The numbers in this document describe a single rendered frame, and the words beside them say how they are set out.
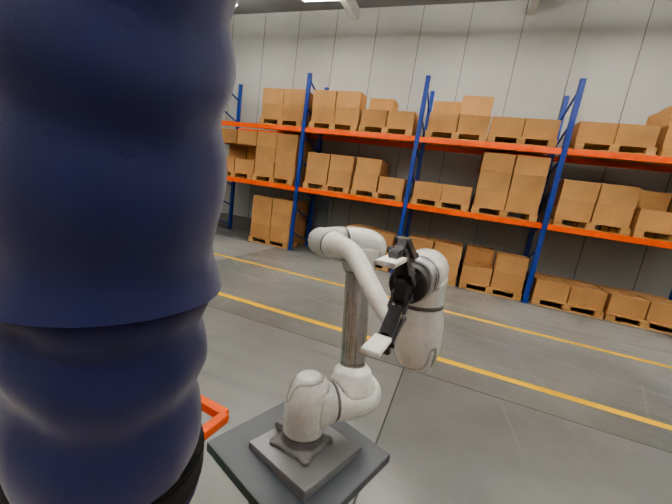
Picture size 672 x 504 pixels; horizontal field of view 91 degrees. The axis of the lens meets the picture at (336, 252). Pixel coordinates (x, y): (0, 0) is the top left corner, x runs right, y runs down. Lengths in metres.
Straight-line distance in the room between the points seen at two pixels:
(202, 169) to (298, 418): 1.07
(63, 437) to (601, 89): 9.38
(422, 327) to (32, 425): 0.64
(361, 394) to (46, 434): 1.09
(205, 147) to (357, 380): 1.12
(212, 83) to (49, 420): 0.35
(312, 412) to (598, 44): 9.16
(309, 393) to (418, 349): 0.59
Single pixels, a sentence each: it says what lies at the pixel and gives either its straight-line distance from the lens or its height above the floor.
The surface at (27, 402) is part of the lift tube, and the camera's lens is 0.43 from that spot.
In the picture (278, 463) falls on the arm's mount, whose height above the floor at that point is 0.78.
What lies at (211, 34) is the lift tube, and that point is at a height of 1.87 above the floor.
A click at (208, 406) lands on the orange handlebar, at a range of 0.83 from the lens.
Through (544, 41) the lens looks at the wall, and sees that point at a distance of 9.49.
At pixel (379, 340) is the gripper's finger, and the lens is 0.54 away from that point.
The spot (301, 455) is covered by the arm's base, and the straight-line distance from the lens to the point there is 1.38.
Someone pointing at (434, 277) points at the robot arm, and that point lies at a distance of 0.68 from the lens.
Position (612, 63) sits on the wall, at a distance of 9.55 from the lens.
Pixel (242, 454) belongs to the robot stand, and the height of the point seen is 0.75.
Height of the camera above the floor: 1.74
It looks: 11 degrees down
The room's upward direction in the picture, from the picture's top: 8 degrees clockwise
